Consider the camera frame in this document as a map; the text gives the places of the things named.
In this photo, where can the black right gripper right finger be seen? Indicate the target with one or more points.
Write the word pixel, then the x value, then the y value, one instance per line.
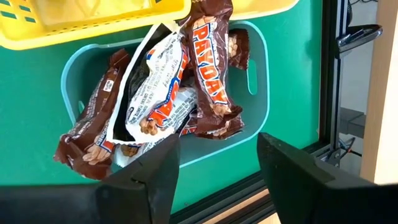
pixel 311 199

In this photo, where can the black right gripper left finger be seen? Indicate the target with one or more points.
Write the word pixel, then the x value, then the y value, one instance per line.
pixel 140 193

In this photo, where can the white red candy bar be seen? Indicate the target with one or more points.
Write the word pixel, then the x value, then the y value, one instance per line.
pixel 133 155
pixel 188 105
pixel 161 93

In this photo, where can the brown candy bar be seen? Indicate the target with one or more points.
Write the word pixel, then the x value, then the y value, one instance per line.
pixel 93 124
pixel 239 49

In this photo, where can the brown PayDay bar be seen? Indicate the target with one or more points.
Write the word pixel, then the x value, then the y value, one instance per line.
pixel 211 71

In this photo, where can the small teal plastic bin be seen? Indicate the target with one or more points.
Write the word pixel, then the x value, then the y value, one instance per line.
pixel 255 112

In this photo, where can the large tan wooden desk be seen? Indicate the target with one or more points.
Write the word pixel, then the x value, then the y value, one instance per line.
pixel 382 93

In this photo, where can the green table mat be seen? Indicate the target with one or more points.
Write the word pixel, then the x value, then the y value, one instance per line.
pixel 31 109

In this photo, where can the yellow plastic basket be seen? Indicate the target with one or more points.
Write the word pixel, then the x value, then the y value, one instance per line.
pixel 62 18

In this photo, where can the orange plastic bin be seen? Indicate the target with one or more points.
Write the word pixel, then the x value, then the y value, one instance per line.
pixel 264 7

